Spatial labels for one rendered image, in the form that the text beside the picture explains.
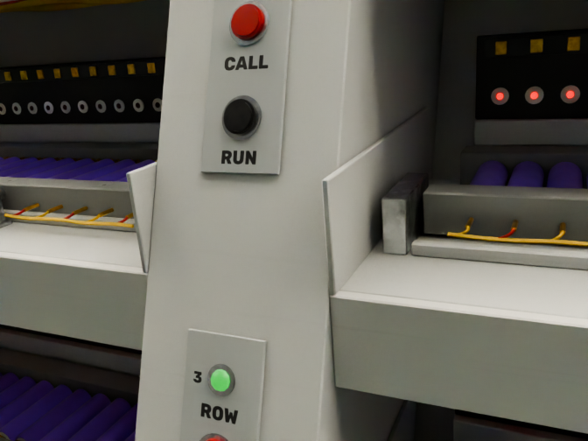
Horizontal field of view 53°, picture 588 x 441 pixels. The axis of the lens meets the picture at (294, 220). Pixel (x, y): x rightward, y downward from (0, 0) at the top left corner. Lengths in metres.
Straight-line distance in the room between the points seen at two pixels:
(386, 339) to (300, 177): 0.08
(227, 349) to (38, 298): 0.13
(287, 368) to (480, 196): 0.12
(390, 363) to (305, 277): 0.05
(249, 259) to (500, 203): 0.12
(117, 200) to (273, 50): 0.15
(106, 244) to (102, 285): 0.04
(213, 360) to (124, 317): 0.06
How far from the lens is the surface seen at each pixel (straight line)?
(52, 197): 0.41
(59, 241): 0.37
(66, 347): 0.57
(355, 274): 0.27
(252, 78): 0.27
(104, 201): 0.38
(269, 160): 0.26
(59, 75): 0.57
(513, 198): 0.30
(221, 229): 0.27
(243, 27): 0.28
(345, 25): 0.26
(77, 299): 0.33
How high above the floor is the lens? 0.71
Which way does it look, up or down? 1 degrees up
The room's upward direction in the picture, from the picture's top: 4 degrees clockwise
